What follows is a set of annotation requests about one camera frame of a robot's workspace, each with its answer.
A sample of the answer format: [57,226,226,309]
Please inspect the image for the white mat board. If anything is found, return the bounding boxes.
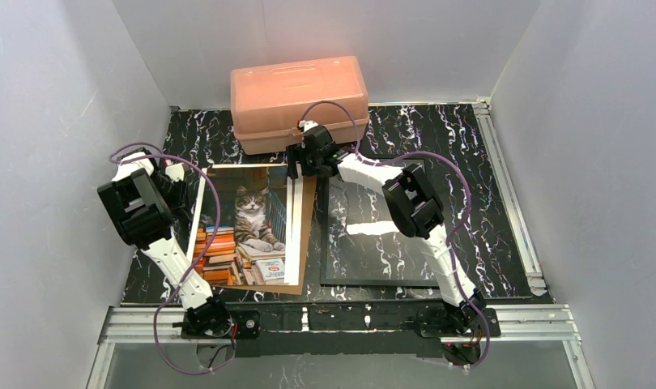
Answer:
[185,162,305,287]

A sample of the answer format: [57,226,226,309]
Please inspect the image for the black picture frame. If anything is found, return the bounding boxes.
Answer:
[319,158,441,289]

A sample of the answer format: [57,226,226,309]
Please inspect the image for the cat photo print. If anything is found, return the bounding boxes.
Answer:
[190,165,292,287]

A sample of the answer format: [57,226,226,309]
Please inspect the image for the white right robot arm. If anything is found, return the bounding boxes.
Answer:
[286,120,485,311]

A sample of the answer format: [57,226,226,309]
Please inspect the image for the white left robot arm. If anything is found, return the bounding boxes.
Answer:
[97,143,215,314]

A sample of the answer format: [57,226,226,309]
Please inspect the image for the brown cardboard backing board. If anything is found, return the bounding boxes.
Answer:
[224,177,317,296]

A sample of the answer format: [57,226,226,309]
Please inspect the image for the pink plastic storage box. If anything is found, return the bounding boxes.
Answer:
[230,56,370,155]

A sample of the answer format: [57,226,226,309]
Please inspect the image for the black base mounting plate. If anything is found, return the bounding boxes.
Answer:
[173,301,501,361]

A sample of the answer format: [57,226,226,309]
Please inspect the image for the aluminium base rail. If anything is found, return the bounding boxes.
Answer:
[88,301,594,388]

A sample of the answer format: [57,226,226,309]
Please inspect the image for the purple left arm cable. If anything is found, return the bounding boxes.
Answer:
[109,142,238,375]

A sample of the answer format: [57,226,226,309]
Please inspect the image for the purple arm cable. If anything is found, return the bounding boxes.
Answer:
[298,100,492,371]
[109,142,238,375]

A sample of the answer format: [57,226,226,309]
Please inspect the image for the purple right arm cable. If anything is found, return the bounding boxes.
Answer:
[298,100,492,371]

